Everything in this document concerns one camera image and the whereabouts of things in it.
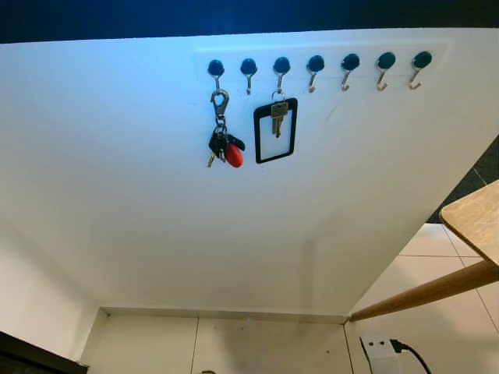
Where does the blue knob metal hook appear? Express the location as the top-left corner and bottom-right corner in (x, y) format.
(408, 51), (434, 91)
(207, 59), (226, 93)
(273, 56), (292, 94)
(340, 53), (361, 93)
(376, 51), (397, 92)
(240, 58), (259, 96)
(306, 55), (326, 94)

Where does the black floor rug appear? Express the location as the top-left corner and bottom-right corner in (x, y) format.
(427, 136), (499, 227)

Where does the light wooden table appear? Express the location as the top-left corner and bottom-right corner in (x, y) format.
(349, 181), (499, 323)

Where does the silver key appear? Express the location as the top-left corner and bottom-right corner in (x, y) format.
(270, 101), (290, 139)

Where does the key bunch with red fob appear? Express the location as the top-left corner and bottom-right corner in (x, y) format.
(207, 89), (246, 169)

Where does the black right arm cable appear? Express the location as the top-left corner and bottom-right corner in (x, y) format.
(390, 339), (432, 374)

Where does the black frame badge holder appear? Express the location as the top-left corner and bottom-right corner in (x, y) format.
(253, 97), (299, 165)

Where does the white hook rail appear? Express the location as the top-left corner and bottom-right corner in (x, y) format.
(193, 41), (455, 80)

